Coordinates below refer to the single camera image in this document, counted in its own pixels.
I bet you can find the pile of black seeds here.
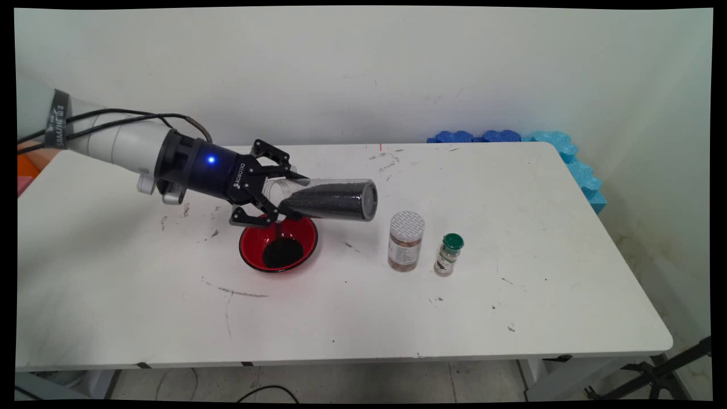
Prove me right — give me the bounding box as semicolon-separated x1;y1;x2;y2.
262;237;304;269

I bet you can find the orange box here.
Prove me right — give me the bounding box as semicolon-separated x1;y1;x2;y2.
17;155;41;182

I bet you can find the red bowl with black rim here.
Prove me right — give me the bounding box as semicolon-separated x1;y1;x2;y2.
239;215;319;273

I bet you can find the white table leg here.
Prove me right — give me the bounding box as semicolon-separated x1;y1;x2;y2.
517;358;671;401

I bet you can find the black tripod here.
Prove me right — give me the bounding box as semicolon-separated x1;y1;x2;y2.
585;336;712;401

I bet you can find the black camera cable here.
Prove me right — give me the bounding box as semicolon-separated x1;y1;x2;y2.
16;109;174;145

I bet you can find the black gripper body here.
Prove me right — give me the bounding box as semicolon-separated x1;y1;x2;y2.
156;130;265;205

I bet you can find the clear jar of black seeds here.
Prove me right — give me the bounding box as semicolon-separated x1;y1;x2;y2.
262;177;379;222

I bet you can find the small spice bottle green cap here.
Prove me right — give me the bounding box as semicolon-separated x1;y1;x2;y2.
433;233;465;277

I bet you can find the spice jar with white lid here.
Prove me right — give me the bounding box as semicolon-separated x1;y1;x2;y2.
388;211;426;273

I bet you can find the black cable with metal connector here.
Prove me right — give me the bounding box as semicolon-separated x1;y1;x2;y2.
16;114;213;155

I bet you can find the black cable loop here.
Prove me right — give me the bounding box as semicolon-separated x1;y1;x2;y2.
236;385;299;403

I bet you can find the light blue foam mat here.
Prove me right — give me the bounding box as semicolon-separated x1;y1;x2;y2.
523;131;607;215

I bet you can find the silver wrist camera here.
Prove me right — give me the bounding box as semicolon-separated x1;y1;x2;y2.
136;173;185;205

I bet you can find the black velcro strap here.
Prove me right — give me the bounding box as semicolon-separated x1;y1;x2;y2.
48;89;72;149

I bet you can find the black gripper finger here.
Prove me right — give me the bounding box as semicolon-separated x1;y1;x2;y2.
229;193;282;228
250;139;311;185

